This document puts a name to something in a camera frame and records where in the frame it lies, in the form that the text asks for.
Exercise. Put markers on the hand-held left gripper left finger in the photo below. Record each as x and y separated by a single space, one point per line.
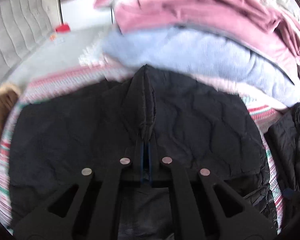
141 156

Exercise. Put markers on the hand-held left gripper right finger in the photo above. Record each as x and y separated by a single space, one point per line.
150 156

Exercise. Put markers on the black quilted jacket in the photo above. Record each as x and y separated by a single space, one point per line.
202 130

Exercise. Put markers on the light blue fleece blanket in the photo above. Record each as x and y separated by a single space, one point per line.
190 52

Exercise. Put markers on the white fringed towel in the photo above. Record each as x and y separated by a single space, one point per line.
90 55

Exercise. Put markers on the pink green patterned blanket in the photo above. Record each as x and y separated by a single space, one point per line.
5 160

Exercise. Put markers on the dark quilted cloth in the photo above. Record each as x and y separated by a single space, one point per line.
287 142

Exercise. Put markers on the brown pillow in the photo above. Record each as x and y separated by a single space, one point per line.
0 120

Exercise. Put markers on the small orange object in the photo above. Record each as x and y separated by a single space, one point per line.
52 37

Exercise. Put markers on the red box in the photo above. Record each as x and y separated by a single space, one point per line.
62 28

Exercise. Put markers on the pink velvet comforter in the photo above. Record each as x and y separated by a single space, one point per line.
177 7

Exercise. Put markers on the grey padded headboard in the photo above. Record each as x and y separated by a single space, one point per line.
12 30

